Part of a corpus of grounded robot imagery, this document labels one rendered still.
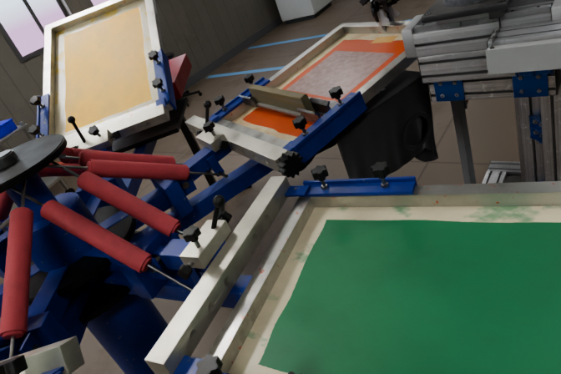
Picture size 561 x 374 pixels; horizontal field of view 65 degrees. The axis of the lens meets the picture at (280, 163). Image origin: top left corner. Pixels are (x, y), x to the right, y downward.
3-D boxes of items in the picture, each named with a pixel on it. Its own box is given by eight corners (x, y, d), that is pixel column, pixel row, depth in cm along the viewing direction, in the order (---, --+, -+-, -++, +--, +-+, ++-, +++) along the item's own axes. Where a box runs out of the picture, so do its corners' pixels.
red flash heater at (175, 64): (128, 93, 286) (118, 76, 281) (193, 68, 283) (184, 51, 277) (103, 130, 233) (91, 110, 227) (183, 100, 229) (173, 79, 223)
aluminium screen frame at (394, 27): (345, 30, 206) (341, 22, 204) (452, 28, 159) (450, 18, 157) (215, 129, 181) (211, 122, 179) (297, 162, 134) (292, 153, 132)
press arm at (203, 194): (365, 99, 188) (361, 87, 185) (375, 101, 183) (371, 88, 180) (96, 279, 141) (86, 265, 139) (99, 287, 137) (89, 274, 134)
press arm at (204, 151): (224, 147, 156) (217, 136, 153) (232, 150, 151) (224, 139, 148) (185, 178, 150) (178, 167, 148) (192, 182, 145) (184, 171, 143)
